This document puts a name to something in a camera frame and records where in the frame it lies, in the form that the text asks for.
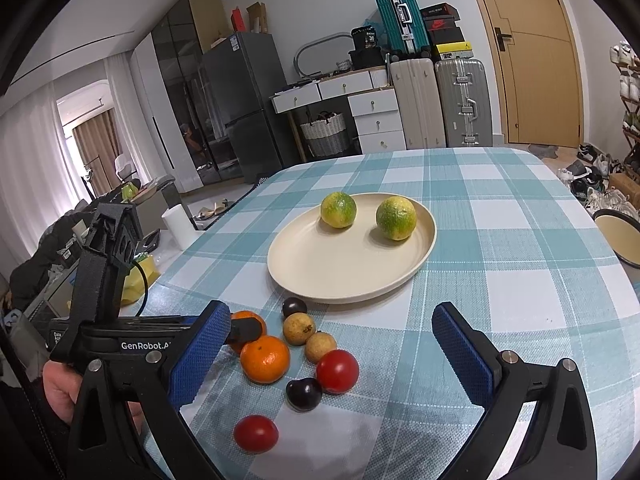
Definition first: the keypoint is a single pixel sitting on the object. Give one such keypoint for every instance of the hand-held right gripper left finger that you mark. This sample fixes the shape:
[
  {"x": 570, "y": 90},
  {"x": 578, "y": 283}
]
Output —
[{"x": 200, "y": 360}]

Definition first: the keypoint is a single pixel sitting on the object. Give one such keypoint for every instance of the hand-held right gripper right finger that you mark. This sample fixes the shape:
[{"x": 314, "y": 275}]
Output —
[{"x": 462, "y": 355}]

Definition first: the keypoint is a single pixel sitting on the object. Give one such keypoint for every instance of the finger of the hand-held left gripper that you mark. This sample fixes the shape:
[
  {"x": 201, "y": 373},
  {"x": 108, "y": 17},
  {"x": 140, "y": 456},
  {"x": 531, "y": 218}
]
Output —
[{"x": 246, "y": 331}]

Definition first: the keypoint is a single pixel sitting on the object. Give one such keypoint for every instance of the orange mandarin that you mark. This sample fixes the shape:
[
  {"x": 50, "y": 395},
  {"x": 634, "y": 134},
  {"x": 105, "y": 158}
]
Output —
[
  {"x": 265, "y": 360},
  {"x": 247, "y": 315}
]

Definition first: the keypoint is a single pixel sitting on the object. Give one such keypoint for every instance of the brown longan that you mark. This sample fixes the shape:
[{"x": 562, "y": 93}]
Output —
[
  {"x": 321, "y": 347},
  {"x": 298, "y": 329}
]

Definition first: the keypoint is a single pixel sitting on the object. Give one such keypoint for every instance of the dark purple plum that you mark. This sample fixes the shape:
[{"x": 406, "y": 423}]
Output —
[
  {"x": 294, "y": 307},
  {"x": 303, "y": 394}
]

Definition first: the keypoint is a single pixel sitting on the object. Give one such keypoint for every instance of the red tomato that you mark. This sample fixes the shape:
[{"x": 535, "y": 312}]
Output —
[
  {"x": 337, "y": 371},
  {"x": 256, "y": 433}
]

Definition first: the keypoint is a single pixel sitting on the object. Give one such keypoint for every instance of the cream round plate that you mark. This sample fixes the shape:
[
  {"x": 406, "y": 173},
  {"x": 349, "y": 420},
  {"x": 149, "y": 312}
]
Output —
[{"x": 350, "y": 265}]

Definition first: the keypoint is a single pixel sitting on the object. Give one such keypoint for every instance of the person's left hand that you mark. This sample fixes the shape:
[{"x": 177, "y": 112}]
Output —
[{"x": 60, "y": 395}]

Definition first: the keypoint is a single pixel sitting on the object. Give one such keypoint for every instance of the yellow bag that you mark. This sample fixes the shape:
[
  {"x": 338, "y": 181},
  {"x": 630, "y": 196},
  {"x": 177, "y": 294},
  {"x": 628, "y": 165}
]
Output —
[{"x": 135, "y": 285}]

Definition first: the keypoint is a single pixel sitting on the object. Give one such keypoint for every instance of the dark cloth pile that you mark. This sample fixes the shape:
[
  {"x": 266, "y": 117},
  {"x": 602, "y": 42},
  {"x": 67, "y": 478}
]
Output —
[{"x": 45, "y": 260}]

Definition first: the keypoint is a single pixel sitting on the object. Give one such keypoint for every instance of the white paper roll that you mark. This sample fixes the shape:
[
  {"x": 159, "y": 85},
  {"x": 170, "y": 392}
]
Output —
[{"x": 177, "y": 227}]

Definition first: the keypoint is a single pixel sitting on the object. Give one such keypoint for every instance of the brown curtain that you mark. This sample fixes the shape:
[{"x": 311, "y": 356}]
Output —
[{"x": 95, "y": 150}]

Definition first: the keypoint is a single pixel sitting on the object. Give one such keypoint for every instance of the pair of slippers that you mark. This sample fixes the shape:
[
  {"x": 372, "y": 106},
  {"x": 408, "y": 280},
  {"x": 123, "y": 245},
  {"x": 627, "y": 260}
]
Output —
[{"x": 212, "y": 210}]

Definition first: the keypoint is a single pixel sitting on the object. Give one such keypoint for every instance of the green yellow citrus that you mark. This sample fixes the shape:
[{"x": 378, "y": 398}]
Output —
[
  {"x": 396, "y": 217},
  {"x": 338, "y": 209}
]

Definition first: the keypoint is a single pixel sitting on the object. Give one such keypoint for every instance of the round black-rimmed stool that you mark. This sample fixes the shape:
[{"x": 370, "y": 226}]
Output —
[{"x": 617, "y": 235}]

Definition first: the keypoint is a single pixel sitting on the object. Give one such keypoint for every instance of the dark glass cabinet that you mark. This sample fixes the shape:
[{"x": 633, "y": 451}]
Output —
[{"x": 175, "y": 85}]

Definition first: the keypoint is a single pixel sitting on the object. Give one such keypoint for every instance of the woven wicker basket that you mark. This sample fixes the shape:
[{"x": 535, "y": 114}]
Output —
[{"x": 324, "y": 135}]

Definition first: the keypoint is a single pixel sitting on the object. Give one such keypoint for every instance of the grey refrigerator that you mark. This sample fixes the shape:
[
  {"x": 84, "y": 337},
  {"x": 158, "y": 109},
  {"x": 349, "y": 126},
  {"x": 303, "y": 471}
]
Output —
[{"x": 250, "y": 110}]

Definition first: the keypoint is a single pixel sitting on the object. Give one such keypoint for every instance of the pile of loose shoes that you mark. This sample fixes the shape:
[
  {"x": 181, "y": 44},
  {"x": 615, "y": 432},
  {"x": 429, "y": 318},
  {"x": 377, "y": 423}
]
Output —
[{"x": 590, "y": 180}]

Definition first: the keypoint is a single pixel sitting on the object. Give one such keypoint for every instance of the grey doormat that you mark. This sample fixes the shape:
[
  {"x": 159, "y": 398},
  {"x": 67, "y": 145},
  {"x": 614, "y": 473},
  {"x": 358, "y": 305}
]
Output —
[{"x": 541, "y": 150}]

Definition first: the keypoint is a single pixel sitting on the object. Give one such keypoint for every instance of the brown cardboard box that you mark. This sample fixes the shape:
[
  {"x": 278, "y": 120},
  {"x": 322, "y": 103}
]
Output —
[{"x": 625, "y": 185}]

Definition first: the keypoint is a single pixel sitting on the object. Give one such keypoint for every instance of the silver suitcase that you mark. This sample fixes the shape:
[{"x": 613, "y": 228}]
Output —
[{"x": 462, "y": 105}]

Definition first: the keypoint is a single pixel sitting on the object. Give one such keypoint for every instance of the beige suitcase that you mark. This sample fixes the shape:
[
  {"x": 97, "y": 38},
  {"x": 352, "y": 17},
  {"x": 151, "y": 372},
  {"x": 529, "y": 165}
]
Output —
[{"x": 417, "y": 105}]

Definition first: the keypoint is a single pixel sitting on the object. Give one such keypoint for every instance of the white drawer desk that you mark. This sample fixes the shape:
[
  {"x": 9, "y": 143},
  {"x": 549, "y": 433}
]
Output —
[{"x": 375, "y": 110}]

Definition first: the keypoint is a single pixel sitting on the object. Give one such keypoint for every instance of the large cardboard box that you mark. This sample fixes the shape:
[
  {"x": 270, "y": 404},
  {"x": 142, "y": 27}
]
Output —
[{"x": 210, "y": 20}]

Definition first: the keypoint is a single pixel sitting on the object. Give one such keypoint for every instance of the wooden door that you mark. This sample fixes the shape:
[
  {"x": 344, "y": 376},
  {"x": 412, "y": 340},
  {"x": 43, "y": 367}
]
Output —
[{"x": 535, "y": 85}]

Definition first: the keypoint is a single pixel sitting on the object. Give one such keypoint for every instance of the oval mirror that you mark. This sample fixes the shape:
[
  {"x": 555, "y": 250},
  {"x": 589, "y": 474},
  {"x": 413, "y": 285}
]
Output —
[{"x": 300, "y": 55}]

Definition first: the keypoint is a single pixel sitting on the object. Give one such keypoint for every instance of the small cardboard box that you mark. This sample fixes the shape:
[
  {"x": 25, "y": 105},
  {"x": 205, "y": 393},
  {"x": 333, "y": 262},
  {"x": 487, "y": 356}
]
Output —
[{"x": 257, "y": 19}]

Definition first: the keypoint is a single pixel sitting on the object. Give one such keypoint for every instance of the wooden shoe rack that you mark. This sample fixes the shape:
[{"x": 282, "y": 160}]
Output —
[{"x": 631, "y": 110}]

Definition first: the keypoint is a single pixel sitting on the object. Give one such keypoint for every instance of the yellow black shoe box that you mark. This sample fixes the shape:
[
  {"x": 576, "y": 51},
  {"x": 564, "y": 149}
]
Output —
[{"x": 452, "y": 50}]

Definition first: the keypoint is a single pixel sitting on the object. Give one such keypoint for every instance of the black container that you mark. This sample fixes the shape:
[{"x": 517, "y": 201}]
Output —
[{"x": 365, "y": 47}]

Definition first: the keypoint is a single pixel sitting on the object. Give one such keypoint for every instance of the black red shoe box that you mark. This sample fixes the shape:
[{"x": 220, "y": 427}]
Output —
[{"x": 440, "y": 17}]

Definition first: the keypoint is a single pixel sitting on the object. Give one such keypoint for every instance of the teal suitcase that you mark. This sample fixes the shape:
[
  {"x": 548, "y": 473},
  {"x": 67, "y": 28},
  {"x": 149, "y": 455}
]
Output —
[{"x": 395, "y": 15}]

